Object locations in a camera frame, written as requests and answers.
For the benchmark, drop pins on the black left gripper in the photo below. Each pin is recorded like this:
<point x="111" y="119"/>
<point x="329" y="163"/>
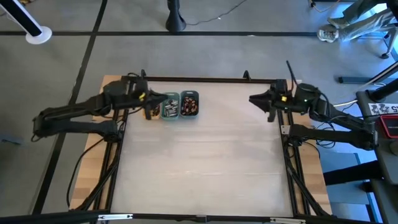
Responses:
<point x="124" y="95"/>

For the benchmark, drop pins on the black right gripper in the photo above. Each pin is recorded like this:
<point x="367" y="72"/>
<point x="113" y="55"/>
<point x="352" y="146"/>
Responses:
<point x="301" y="98"/>

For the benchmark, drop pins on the yellow plastic bin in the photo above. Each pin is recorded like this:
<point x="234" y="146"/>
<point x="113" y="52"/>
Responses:
<point x="156" y="118"/>

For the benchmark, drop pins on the green plastic bin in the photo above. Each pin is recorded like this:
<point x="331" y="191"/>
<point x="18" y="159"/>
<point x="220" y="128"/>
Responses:
<point x="162" y="117"/>

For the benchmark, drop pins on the slate blue plastic bin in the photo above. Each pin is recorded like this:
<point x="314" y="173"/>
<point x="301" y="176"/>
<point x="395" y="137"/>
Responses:
<point x="182" y="116"/>

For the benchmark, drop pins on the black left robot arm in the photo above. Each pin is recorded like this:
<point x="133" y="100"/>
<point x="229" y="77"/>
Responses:
<point x="68" y="124"/>

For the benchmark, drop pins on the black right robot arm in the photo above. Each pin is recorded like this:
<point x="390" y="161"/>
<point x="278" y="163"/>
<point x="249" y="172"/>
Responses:
<point x="335" y="133"/>

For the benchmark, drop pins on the white mounting plate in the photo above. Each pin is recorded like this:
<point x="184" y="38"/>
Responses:
<point x="285" y="129"/>

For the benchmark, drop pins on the black floor stand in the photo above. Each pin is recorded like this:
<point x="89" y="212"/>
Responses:
<point x="175" y="21"/>

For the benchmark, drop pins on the black floor stand bar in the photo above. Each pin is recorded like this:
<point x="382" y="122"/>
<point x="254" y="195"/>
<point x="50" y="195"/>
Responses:
<point x="357" y="80"/>

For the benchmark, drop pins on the person's shoe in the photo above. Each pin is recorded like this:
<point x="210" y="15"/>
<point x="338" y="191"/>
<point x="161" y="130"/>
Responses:
<point x="337" y="21"/>
<point x="328" y="33"/>

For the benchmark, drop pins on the black desk leg bar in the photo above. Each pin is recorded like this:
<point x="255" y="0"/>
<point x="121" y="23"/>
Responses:
<point x="351" y="174"/>

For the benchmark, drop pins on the printed marker sheet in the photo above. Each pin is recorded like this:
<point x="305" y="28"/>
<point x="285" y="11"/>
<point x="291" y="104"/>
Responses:
<point x="382" y="109"/>

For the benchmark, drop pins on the red and black device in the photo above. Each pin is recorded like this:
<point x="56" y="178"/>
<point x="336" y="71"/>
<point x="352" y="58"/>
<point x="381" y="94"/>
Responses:
<point x="390" y="126"/>

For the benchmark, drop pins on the white round stand base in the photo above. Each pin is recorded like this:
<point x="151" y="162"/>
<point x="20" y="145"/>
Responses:
<point x="43" y="35"/>

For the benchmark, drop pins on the person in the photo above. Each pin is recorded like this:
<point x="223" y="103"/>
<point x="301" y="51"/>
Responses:
<point x="367" y="25"/>

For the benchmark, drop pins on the dark side desk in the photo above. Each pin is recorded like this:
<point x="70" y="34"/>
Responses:
<point x="382" y="174"/>

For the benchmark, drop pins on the black slanted stand pole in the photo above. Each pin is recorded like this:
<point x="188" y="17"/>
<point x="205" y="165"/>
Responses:
<point x="18" y="14"/>

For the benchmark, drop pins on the silver frame bracket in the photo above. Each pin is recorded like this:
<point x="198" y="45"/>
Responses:
<point x="287" y="221"/>
<point x="115" y="216"/>

